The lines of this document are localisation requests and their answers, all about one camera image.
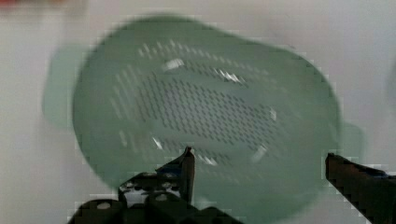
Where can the green plastic strainer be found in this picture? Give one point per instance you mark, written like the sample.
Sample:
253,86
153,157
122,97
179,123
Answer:
260,120

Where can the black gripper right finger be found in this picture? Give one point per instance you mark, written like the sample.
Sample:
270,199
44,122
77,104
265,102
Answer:
371,191

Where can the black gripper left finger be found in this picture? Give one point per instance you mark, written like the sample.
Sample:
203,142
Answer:
182,167

